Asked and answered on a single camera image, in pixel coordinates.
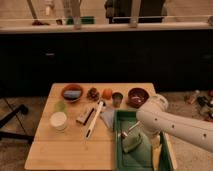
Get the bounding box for green round lid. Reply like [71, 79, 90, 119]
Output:
[54, 101, 67, 112]

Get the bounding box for clutter on floor right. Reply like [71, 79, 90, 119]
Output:
[184, 90, 213, 123]

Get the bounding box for grey folded cloth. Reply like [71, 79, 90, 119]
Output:
[100, 108, 115, 131]

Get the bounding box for white handled knife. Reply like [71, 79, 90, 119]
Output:
[86, 101, 104, 138]

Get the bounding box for green pepper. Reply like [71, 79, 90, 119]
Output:
[122, 133, 143, 153]

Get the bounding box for brown wooden block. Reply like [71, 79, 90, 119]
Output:
[76, 107, 95, 125]

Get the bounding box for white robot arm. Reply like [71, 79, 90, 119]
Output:
[136, 94, 213, 153]

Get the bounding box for brown pine cone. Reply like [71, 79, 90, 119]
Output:
[87, 87, 100, 101]

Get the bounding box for orange bowl with blue sponge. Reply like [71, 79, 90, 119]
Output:
[61, 84, 83, 103]

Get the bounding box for black chair base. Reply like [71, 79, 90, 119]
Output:
[0, 99, 34, 144]

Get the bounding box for white cylindrical cup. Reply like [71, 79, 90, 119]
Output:
[50, 112, 67, 131]

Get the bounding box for yellow wooden utensil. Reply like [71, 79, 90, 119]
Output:
[151, 135, 162, 171]

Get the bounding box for orange fruit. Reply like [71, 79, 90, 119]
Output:
[102, 88, 112, 100]

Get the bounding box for small metal cup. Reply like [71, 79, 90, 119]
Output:
[112, 92, 123, 107]

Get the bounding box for metal spoon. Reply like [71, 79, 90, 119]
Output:
[121, 121, 140, 138]

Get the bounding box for green plastic tray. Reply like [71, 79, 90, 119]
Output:
[114, 110, 174, 171]

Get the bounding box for dark red bowl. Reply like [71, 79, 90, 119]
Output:
[127, 88, 149, 108]

